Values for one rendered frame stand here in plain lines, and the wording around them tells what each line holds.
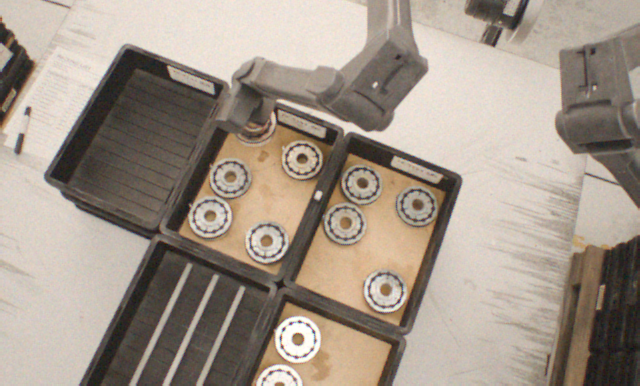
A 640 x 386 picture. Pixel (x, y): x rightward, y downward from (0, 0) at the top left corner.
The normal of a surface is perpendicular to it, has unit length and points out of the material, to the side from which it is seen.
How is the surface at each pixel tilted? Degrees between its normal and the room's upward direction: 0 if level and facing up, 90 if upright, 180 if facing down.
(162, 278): 0
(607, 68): 55
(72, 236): 0
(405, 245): 0
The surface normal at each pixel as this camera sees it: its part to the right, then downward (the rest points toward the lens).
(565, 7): 0.07, -0.34
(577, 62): -0.77, -0.07
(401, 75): 0.20, 0.52
